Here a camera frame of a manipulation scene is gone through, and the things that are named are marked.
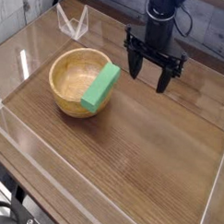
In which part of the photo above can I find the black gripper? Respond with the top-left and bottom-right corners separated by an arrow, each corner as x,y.
124,24 -> 188,93

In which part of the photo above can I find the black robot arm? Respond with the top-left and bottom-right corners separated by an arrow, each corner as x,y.
124,0 -> 187,93

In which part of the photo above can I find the green rectangular block stick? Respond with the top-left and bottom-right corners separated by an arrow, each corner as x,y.
81,63 -> 121,113

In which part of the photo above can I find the wooden bowl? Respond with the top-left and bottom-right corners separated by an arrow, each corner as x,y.
49,48 -> 112,118

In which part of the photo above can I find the clear acrylic tray wall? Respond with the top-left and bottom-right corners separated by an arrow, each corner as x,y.
0,99 -> 137,224

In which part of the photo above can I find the black table leg bracket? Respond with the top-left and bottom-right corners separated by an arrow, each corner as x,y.
11,185 -> 41,224

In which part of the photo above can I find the black cable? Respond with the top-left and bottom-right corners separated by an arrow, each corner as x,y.
0,200 -> 13,215

